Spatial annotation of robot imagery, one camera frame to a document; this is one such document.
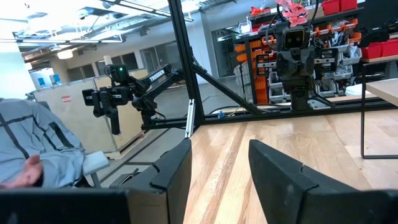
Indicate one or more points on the silver metal bracket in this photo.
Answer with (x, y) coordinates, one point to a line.
(189, 118)

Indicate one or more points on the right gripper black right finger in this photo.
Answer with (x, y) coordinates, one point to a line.
(276, 186)

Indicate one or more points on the person's hand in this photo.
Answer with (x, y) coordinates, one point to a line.
(25, 174)

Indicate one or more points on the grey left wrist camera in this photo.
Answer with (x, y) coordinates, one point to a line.
(293, 39)

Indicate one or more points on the wooden shelf with black legs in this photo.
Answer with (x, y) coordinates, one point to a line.
(385, 90)

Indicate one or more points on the person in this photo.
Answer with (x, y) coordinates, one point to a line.
(31, 130)

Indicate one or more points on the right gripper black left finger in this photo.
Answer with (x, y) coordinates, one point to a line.
(168, 193)

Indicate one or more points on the black aluminium table frame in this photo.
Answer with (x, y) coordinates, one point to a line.
(186, 62)

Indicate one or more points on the rack of red parts bins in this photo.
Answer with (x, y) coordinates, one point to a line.
(261, 93)

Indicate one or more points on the white chair armrest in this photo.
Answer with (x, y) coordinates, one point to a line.
(94, 161)

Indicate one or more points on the black Trossen robot arm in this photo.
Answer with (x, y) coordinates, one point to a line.
(157, 76)

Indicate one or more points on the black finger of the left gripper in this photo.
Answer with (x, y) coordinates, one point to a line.
(305, 62)
(286, 63)

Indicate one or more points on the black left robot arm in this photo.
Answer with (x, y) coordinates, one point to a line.
(299, 101)

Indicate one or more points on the pink artificial flower bunch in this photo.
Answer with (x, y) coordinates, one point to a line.
(293, 14)

